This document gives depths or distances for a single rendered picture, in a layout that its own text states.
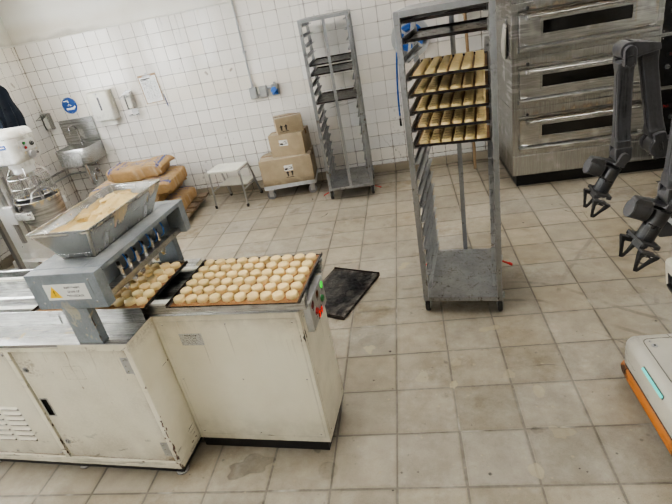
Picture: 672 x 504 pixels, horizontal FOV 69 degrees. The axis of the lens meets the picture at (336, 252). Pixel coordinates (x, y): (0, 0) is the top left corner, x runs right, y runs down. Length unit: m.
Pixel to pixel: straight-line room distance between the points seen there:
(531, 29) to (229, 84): 3.25
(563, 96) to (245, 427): 3.82
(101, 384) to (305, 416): 0.92
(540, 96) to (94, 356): 4.11
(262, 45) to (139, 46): 1.42
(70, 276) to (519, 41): 3.96
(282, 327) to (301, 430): 0.60
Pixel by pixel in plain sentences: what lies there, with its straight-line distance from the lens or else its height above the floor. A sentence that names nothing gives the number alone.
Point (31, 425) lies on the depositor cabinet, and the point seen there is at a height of 0.34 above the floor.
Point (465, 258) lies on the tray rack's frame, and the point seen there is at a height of 0.15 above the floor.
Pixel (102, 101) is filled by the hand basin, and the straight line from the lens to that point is 6.65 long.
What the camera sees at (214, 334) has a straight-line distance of 2.23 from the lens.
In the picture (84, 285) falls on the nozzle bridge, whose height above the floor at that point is 1.13.
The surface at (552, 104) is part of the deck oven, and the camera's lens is 5.03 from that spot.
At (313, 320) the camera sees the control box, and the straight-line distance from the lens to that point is 2.09.
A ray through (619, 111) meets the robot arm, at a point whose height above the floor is 1.39.
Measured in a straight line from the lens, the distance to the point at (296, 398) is 2.33.
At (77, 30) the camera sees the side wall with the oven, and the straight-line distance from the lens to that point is 6.75.
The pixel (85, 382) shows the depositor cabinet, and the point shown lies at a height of 0.62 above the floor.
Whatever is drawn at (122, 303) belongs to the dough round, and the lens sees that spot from 2.37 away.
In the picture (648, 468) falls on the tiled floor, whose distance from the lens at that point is 2.57.
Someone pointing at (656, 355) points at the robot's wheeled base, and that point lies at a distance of 2.66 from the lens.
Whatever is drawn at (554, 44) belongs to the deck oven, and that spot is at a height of 1.28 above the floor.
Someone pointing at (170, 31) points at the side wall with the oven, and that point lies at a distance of 6.24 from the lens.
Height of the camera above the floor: 1.92
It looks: 27 degrees down
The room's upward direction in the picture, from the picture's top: 11 degrees counter-clockwise
